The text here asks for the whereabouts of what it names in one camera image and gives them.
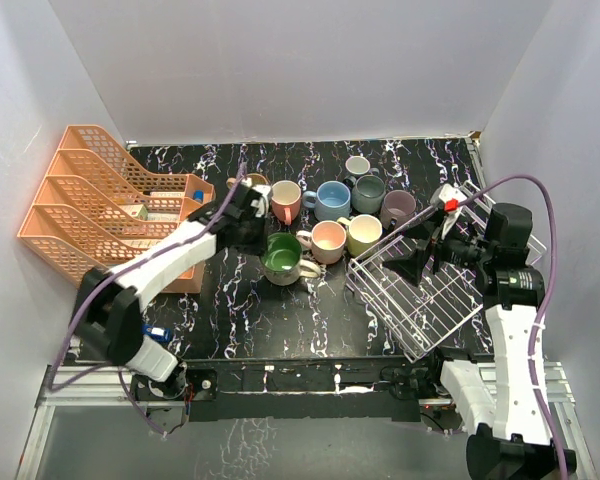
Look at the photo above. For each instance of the salmon pink speckled mug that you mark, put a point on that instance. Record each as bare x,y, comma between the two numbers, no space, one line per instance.
326,241

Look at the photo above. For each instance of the cream floral mug green inside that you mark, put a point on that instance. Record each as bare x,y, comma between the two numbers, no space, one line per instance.
283,261

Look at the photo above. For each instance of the grey green mug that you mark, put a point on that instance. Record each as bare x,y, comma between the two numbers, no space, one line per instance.
368,194

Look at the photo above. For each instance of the white wire dish rack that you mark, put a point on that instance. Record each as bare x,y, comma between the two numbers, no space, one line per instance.
413,320

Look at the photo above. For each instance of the light blue mug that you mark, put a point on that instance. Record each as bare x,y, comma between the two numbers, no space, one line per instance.
331,201

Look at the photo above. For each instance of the small white grey mug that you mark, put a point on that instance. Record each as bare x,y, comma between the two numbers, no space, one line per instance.
358,166

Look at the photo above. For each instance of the orange plastic file organizer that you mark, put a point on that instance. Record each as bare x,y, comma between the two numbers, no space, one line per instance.
74,222

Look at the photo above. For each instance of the blue cap bottle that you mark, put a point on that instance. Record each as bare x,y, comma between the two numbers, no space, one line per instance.
199,196

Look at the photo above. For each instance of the mauve purple mug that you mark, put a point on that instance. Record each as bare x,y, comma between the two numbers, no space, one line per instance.
398,207

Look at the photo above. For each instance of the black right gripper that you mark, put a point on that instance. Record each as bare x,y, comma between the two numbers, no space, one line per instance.
411,268

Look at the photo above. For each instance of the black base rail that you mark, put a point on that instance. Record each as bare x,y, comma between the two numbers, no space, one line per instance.
386,387

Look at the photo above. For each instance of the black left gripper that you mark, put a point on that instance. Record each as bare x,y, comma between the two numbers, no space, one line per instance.
259,246

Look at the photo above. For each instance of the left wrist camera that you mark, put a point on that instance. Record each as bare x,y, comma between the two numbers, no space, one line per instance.
258,200

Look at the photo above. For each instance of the brown ceramic mug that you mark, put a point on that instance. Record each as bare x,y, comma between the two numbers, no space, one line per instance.
250,181

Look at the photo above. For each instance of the green white box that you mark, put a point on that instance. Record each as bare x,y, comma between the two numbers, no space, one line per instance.
135,211

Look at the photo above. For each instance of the yellow green mug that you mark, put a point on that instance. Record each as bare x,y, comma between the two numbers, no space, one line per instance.
363,231

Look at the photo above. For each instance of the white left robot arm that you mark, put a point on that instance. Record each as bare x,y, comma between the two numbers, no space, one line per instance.
108,315

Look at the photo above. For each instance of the pink mug cream inside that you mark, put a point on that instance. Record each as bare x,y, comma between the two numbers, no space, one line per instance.
286,201

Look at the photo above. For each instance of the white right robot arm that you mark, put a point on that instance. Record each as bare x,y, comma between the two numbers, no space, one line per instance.
511,434

